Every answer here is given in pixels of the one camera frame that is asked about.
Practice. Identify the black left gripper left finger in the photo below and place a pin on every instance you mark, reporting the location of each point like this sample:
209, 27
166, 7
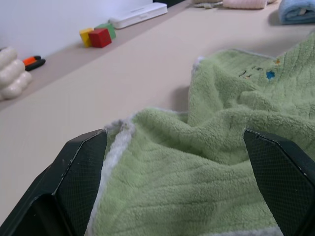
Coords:
73, 177

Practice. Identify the beige folded towel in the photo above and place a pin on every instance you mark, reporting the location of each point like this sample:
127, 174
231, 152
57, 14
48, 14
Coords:
206, 3

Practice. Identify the orange and black pliers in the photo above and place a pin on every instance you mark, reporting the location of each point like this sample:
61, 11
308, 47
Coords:
34, 62

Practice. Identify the yellow wooden block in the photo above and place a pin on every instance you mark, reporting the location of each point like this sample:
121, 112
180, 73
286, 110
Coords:
85, 38

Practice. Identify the green wooden block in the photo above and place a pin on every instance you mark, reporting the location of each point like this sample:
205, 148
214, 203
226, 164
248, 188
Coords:
110, 29

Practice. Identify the white bubble plant pot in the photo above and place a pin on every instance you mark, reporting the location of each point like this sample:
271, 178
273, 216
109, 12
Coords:
12, 73

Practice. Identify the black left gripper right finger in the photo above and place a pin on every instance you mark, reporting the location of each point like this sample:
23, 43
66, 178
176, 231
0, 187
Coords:
283, 177

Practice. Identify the light blue cloth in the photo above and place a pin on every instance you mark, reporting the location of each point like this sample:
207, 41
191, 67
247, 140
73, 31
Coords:
297, 12

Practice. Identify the red wooden block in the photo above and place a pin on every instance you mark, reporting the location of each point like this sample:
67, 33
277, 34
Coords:
100, 38

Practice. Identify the white flat box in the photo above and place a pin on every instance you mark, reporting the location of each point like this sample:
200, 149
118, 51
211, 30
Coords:
140, 16

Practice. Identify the green fluffy towel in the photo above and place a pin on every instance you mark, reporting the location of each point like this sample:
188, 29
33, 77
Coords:
184, 172

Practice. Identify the pink folded towel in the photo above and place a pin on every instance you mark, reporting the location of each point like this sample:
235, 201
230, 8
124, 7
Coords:
246, 3

